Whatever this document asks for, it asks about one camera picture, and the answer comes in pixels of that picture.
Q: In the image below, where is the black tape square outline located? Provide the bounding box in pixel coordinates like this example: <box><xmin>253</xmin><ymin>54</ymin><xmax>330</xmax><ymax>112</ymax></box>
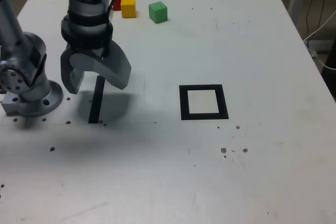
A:
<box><xmin>178</xmin><ymin>84</ymin><xmax>229</xmax><ymax>121</ymax></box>

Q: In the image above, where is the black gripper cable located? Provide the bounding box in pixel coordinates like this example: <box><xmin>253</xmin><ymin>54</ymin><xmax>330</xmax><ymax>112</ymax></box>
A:
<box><xmin>101</xmin><ymin>0</ymin><xmax>122</xmax><ymax>58</ymax></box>

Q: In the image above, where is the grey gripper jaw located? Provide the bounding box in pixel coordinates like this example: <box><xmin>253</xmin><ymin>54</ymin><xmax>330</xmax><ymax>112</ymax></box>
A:
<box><xmin>70</xmin><ymin>39</ymin><xmax>132</xmax><ymax>90</ymax></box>
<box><xmin>60</xmin><ymin>46</ymin><xmax>88</xmax><ymax>95</ymax></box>

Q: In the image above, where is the black tape strip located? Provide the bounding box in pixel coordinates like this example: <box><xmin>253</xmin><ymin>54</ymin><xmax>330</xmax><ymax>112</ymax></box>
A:
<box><xmin>88</xmin><ymin>75</ymin><xmax>106</xmax><ymax>124</ymax></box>

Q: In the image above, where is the yellow cube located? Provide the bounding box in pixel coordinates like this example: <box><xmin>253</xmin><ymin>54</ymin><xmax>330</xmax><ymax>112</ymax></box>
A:
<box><xmin>120</xmin><ymin>0</ymin><xmax>137</xmax><ymax>19</ymax></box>

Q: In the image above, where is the white cable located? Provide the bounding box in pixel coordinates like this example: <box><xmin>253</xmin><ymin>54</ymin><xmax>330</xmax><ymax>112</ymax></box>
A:
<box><xmin>303</xmin><ymin>10</ymin><xmax>336</xmax><ymax>70</ymax></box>

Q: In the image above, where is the green cube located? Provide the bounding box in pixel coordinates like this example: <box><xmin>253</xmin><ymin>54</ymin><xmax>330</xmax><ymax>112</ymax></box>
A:
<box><xmin>148</xmin><ymin>1</ymin><xmax>168</xmax><ymax>24</ymax></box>

